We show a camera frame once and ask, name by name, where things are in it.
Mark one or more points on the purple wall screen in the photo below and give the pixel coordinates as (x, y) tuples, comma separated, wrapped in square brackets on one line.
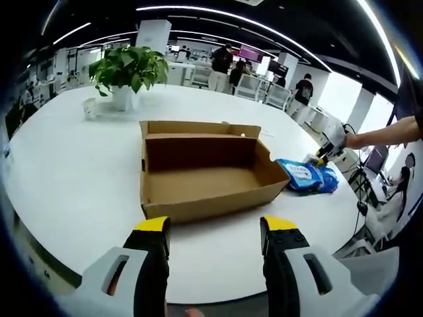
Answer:
[(250, 53)]

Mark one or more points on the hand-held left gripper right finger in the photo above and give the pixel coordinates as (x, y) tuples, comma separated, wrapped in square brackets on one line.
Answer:
[(281, 274)]

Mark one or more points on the white pillar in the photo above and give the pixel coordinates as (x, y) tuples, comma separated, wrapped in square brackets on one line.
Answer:
[(153, 34)]

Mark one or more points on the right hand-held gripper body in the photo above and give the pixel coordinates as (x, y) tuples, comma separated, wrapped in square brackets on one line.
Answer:
[(334, 138)]

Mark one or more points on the blue wipes pack soft item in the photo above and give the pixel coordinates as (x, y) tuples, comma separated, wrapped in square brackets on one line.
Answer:
[(297, 173)]

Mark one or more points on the white blue small carton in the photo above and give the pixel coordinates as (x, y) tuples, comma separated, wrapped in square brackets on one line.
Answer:
[(309, 158)]

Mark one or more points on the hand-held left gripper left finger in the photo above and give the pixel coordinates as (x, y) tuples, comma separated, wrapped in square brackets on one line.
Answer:
[(148, 270)]

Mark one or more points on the ceiling light strip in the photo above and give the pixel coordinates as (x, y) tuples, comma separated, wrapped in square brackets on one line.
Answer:
[(383, 36), (238, 21)]

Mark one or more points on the dark wall screen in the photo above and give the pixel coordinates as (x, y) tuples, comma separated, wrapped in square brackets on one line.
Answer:
[(278, 66)]

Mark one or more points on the white mesh office chair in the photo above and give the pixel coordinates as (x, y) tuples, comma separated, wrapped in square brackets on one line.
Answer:
[(248, 86), (278, 97)]

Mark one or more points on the brown cardboard shoe box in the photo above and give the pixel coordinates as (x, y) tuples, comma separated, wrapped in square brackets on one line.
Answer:
[(198, 181)]

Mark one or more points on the white table socket strip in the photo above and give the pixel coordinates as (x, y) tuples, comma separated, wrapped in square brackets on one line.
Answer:
[(268, 133)]

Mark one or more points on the person's grey shirt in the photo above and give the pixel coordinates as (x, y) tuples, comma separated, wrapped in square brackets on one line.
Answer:
[(370, 269)]

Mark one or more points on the person's left hand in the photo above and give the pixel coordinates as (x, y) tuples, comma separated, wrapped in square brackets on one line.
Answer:
[(195, 313)]

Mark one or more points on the green potted plant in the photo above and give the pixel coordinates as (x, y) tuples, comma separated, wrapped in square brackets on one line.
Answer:
[(129, 69)]

